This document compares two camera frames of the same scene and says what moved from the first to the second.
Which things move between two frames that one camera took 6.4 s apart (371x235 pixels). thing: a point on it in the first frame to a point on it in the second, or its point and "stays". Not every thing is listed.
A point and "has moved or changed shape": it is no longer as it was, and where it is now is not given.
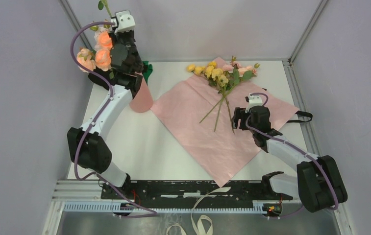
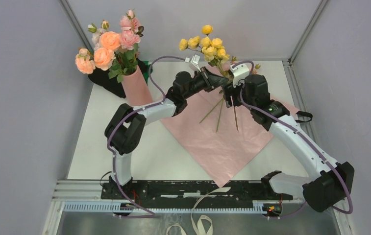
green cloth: [147, 74] stays
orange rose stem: [100, 58] stays
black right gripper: [239, 113] to [229, 91]
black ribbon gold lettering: [301, 112] stays
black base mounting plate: [193, 190] stays
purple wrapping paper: [201, 115] stays
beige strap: [197, 231] stays
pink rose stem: [101, 4] has moved or changed shape
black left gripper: [115, 36] to [214, 81]
